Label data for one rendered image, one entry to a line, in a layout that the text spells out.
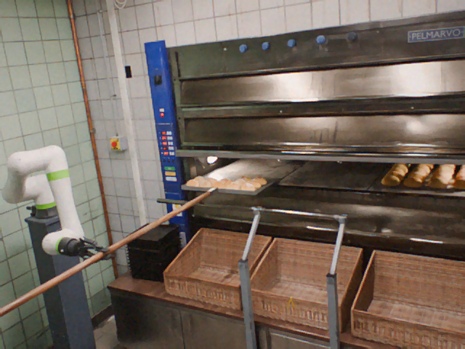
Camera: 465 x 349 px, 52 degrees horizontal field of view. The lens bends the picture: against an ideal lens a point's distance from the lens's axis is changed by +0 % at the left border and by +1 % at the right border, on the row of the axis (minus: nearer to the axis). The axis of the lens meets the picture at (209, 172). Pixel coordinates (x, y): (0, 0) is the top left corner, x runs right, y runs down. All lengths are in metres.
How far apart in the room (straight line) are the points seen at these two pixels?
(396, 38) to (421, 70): 0.21
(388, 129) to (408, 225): 0.54
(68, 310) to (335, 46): 2.20
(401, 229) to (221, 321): 1.14
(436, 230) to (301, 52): 1.21
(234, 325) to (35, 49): 2.24
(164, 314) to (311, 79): 1.71
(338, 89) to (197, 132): 1.00
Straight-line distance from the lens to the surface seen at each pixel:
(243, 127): 3.00
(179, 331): 3.15
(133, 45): 3.41
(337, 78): 2.73
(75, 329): 3.22
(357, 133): 2.73
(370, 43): 2.68
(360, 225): 2.87
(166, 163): 3.36
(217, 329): 2.95
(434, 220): 2.80
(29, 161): 2.52
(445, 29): 2.61
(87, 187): 3.82
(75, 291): 3.14
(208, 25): 3.05
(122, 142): 3.56
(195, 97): 3.13
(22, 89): 3.45
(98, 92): 3.70
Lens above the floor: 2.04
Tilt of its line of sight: 14 degrees down
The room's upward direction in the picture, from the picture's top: 6 degrees counter-clockwise
